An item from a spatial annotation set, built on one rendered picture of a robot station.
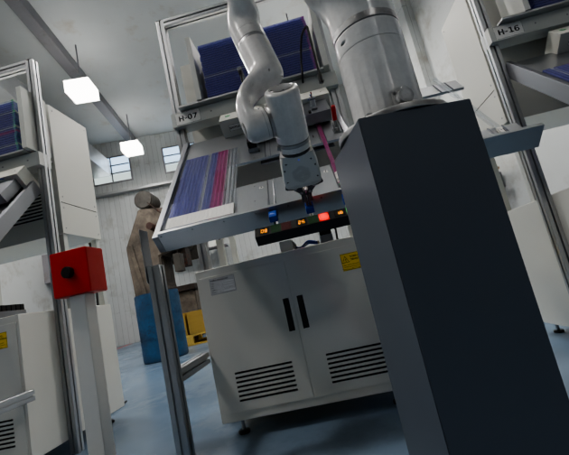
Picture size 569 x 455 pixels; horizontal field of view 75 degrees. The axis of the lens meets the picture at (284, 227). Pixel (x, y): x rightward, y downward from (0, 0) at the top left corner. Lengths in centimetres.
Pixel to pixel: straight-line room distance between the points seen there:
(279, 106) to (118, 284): 1041
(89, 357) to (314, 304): 79
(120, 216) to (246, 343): 1011
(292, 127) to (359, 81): 29
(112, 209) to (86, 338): 1010
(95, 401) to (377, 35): 134
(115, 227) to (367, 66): 1088
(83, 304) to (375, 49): 122
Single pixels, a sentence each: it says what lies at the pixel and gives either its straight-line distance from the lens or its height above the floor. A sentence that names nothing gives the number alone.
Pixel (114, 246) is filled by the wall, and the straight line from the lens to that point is 1129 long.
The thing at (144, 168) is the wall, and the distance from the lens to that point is 1157.
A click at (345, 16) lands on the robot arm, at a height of 91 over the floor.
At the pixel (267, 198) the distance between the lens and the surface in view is 119.
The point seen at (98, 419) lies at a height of 20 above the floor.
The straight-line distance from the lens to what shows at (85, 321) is 149.
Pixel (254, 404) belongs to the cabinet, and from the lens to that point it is 149.
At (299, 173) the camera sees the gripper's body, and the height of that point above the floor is 77.
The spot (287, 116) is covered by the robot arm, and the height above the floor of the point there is 87.
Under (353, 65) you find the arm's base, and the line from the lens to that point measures 69.
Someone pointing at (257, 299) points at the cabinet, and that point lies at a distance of 142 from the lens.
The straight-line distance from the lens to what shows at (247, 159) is 147.
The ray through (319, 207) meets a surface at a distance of 112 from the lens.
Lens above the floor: 48
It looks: 9 degrees up
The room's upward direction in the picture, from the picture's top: 13 degrees counter-clockwise
